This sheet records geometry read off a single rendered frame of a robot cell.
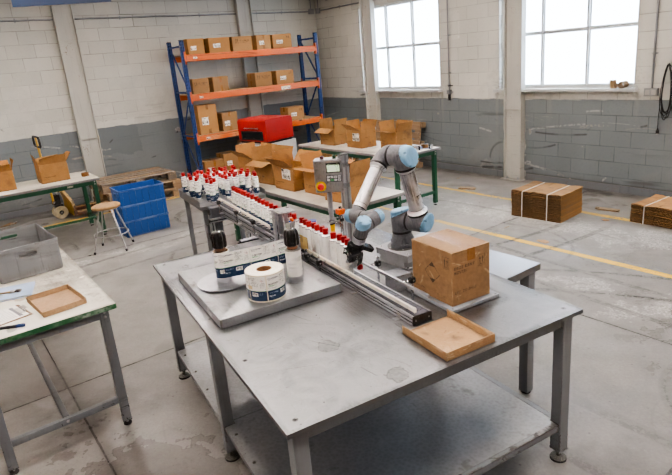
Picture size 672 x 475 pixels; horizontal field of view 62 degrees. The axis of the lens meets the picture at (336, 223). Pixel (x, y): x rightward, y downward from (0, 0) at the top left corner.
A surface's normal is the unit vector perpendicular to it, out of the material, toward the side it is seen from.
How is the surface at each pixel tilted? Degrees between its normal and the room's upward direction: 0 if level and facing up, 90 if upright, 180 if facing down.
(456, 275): 90
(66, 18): 90
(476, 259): 90
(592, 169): 90
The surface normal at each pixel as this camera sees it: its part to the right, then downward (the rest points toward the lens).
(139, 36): 0.60, 0.18
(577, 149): -0.79, 0.24
